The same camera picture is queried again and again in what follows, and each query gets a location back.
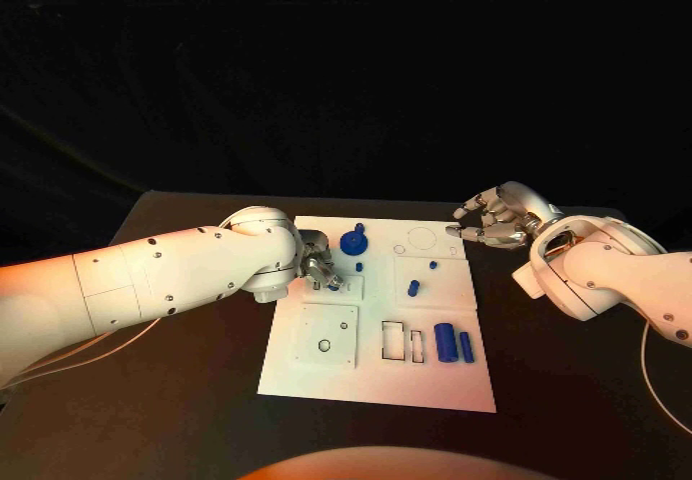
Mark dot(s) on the large blue cylinder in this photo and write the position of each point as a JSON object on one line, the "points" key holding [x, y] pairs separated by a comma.
{"points": [[445, 343]]}

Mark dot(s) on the blue oblong peg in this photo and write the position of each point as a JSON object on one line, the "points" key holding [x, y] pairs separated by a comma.
{"points": [[414, 288]]}

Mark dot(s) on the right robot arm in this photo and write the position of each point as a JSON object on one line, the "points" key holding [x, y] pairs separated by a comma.
{"points": [[605, 270]]}

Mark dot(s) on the blue gear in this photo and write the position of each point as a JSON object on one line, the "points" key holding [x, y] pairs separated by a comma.
{"points": [[355, 242]]}

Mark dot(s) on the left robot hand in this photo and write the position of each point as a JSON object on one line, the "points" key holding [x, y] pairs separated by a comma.
{"points": [[319, 262]]}

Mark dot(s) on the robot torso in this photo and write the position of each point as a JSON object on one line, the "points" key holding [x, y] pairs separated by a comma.
{"points": [[394, 465]]}

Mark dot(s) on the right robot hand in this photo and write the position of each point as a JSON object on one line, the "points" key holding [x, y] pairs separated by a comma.
{"points": [[507, 221]]}

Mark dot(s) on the thin blue cylinder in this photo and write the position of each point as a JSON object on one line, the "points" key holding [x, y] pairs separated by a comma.
{"points": [[466, 347]]}

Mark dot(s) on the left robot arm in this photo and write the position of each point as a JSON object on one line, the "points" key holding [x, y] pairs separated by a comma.
{"points": [[161, 270]]}

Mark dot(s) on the white task board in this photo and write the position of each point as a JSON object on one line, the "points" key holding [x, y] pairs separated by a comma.
{"points": [[378, 337]]}

